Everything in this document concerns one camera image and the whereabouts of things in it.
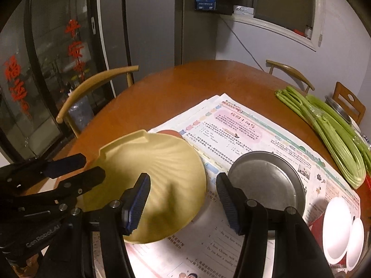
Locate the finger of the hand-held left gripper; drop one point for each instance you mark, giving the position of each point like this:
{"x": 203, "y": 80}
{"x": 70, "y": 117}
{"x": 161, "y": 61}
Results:
{"x": 87, "y": 178}
{"x": 59, "y": 168}

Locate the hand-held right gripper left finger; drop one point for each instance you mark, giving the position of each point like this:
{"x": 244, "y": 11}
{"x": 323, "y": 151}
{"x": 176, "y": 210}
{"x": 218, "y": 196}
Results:
{"x": 138, "y": 206}

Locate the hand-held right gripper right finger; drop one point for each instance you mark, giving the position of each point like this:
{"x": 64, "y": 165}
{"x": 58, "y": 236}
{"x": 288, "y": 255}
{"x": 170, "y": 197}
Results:
{"x": 229, "y": 208}

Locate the round metal plate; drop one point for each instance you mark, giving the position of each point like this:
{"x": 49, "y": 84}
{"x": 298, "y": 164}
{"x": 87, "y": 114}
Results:
{"x": 266, "y": 179}

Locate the yellow shell-shaped plate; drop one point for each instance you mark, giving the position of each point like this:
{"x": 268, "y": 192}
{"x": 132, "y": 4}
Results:
{"x": 174, "y": 173}

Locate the black bowl white interior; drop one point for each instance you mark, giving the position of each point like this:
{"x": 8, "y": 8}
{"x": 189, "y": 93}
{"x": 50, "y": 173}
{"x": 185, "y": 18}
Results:
{"x": 337, "y": 226}

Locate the clear plastic bag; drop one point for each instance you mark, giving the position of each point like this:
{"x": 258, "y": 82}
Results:
{"x": 81, "y": 113}

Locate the printed newspaper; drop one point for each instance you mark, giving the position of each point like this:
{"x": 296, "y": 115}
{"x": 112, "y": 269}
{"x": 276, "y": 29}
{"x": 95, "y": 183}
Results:
{"x": 246, "y": 133}

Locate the pink plate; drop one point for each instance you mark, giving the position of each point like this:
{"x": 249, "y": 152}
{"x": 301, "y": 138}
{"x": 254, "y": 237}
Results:
{"x": 171, "y": 133}

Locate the tan curved-back chair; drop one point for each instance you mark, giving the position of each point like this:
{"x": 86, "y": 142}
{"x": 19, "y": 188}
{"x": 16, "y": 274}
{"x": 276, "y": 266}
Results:
{"x": 95, "y": 78}

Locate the glass door with red decals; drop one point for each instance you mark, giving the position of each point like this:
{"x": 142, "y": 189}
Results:
{"x": 43, "y": 63}

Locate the thick celery bunch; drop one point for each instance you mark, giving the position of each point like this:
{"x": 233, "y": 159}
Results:
{"x": 327, "y": 139}

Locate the red paper bowl white interior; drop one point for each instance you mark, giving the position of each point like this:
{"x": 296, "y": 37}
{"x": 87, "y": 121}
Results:
{"x": 356, "y": 243}

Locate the thin celery bunch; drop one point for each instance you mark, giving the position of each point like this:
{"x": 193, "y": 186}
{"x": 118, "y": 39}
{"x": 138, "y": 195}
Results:
{"x": 347, "y": 127}

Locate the metal basin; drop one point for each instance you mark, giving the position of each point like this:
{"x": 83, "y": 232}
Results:
{"x": 337, "y": 108}

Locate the brown curved-back chair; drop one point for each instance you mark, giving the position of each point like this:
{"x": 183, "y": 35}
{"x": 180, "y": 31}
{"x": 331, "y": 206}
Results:
{"x": 289, "y": 70}

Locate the blue white patterned bowl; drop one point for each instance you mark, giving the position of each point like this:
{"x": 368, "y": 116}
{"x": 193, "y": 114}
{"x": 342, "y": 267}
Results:
{"x": 365, "y": 139}

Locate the wooden chair with cutout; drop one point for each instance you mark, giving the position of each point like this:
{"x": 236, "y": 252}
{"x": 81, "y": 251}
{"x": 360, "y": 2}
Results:
{"x": 343, "y": 94}

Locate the grey refrigerator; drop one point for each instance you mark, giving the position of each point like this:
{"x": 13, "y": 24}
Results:
{"x": 153, "y": 20}

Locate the white flat box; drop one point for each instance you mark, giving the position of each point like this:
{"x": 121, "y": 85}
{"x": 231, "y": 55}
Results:
{"x": 243, "y": 10}

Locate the white framed window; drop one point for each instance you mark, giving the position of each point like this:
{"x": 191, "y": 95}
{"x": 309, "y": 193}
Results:
{"x": 284, "y": 3}

